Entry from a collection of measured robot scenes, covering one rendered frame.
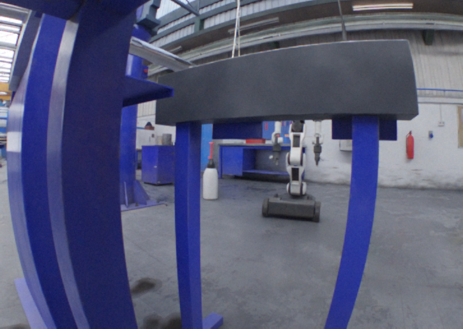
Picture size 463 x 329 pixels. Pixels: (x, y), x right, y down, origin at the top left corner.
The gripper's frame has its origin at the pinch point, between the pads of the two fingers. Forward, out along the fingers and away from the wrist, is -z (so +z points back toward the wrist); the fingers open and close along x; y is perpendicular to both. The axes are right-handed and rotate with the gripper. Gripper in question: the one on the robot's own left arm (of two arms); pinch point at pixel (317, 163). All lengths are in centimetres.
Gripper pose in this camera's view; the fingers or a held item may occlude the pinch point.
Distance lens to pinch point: 238.5
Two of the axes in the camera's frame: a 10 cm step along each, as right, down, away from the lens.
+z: 1.1, -9.8, 1.7
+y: 9.1, 0.3, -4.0
